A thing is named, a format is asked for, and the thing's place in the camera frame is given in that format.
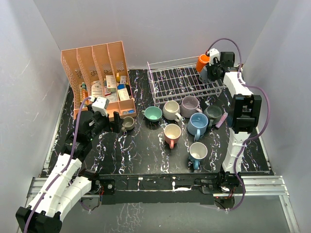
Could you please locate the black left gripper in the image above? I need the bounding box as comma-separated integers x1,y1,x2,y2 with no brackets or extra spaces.
87,104,123,141

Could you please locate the olive grey small cup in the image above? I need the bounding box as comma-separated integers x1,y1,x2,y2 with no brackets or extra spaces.
121,116,135,132

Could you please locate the grey-blue printed mug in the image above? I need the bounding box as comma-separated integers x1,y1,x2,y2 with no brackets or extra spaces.
199,66,209,83

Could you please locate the orange mug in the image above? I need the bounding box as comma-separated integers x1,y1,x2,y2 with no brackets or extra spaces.
196,54,209,73

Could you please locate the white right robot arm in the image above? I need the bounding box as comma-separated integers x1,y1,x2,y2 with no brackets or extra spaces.
207,49,262,193

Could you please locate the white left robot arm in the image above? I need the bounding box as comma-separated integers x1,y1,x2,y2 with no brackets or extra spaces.
16,111,123,233

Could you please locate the blue capped small bottle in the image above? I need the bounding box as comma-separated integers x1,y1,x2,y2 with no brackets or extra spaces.
122,109,135,115

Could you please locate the teal green cup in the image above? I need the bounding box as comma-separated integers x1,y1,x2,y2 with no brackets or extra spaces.
142,106,162,122

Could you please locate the blue round container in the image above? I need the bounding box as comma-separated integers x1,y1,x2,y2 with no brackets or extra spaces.
117,84,126,90

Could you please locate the dark grey-green mug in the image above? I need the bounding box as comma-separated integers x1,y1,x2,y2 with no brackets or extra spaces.
203,105,222,129

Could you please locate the white blister pack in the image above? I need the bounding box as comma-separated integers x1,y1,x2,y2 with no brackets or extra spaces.
91,80,104,98

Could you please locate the lavender wide mug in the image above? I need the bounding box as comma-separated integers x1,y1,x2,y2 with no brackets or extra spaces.
180,96,202,118

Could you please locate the orange medicine box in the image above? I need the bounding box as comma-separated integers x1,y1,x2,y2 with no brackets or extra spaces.
80,88,88,103

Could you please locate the white red medicine box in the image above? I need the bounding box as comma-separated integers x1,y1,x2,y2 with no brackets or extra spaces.
105,75,117,91

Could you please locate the yellow small box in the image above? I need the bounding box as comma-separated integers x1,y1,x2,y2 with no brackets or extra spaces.
116,72,121,83

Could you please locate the light blue mug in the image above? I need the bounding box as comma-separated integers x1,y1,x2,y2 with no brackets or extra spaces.
187,113,208,141

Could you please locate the pink mug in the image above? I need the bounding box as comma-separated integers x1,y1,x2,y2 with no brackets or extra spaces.
164,124,181,149

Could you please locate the peach plastic file organizer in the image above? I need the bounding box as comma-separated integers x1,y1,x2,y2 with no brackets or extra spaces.
61,41,137,120

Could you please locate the cream speckled mug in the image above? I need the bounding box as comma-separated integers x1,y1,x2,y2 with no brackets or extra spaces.
163,100,182,122

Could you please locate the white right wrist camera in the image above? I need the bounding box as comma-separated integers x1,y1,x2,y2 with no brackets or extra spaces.
206,48,220,66

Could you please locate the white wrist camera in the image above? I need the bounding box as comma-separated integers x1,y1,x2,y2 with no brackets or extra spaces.
206,48,220,66
92,97,109,117

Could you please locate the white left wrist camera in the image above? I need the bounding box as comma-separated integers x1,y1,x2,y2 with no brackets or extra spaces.
92,97,109,117

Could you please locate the white wire dish rack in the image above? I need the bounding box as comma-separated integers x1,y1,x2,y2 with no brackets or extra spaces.
147,56,224,106

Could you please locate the white mug blue handle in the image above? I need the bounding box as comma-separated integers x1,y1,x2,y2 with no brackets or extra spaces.
189,142,207,170

